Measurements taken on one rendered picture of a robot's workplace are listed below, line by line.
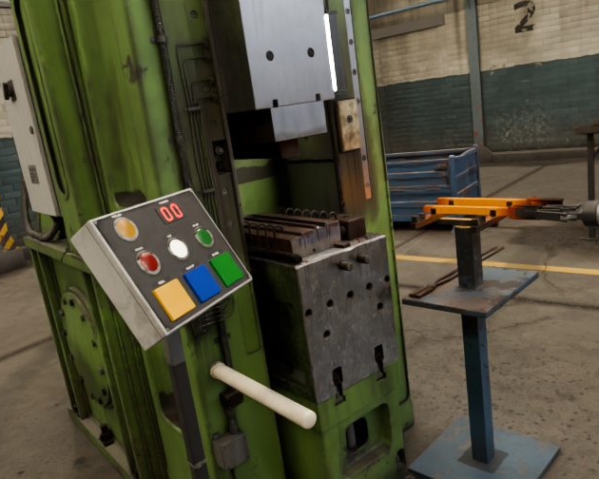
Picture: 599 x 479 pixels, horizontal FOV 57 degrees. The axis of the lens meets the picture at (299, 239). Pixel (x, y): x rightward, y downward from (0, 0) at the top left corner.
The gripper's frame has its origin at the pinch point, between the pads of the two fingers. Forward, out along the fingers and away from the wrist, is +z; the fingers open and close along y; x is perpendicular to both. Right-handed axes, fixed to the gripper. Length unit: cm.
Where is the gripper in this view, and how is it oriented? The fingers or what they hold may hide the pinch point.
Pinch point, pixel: (527, 211)
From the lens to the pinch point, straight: 182.6
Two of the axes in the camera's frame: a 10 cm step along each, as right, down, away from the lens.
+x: -1.4, -9.6, -2.3
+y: 6.8, -2.7, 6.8
